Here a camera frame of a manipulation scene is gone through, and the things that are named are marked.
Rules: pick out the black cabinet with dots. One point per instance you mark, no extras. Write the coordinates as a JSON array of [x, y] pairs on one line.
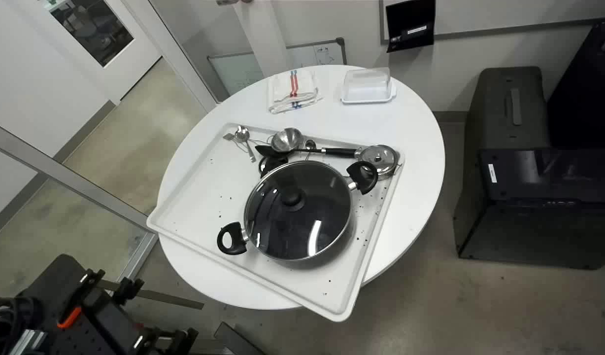
[[511, 170]]

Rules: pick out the black cooking pot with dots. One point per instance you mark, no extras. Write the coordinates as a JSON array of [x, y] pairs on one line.
[[231, 237]]

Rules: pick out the glass pot lid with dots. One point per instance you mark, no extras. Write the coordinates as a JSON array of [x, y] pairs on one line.
[[314, 209]]

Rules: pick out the clear plastic container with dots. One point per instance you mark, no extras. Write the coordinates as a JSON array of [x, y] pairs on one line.
[[294, 91], [367, 87]]

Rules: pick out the small metal spoon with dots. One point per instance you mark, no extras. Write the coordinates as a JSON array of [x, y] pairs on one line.
[[241, 134]]

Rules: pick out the small leaning whiteboard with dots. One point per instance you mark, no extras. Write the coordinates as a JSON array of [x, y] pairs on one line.
[[318, 54]]

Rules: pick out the white plastic tray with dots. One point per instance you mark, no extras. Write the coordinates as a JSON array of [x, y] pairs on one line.
[[196, 198]]

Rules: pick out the white door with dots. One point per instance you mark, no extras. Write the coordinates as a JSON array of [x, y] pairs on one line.
[[141, 59]]

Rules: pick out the aluminium frame bar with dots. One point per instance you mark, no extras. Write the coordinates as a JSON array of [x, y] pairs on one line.
[[66, 174]]

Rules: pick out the black marker holder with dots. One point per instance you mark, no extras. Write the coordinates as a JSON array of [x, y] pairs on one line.
[[411, 26]]

